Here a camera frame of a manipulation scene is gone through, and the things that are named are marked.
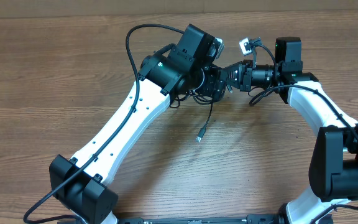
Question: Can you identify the black usb cable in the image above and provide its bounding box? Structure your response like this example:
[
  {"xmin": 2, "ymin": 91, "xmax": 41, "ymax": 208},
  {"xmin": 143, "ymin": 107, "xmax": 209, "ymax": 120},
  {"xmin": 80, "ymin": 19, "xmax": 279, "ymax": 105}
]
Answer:
[{"xmin": 168, "ymin": 67, "xmax": 234, "ymax": 143}]

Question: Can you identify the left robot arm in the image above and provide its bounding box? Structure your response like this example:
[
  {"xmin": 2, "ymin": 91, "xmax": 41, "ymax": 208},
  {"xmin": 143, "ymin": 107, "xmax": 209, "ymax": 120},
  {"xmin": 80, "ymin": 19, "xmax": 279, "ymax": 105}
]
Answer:
[{"xmin": 49, "ymin": 24, "xmax": 224, "ymax": 223}]

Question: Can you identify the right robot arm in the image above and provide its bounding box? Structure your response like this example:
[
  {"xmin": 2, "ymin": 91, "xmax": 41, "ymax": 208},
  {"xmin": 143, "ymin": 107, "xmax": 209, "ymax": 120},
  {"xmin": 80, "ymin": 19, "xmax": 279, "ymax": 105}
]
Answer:
[{"xmin": 220, "ymin": 37, "xmax": 358, "ymax": 223}]

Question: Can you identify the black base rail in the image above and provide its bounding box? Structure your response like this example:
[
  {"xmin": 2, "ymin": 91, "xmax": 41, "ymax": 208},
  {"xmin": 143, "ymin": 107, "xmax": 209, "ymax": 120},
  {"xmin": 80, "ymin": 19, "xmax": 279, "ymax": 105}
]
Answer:
[{"xmin": 117, "ymin": 214, "xmax": 285, "ymax": 224}]

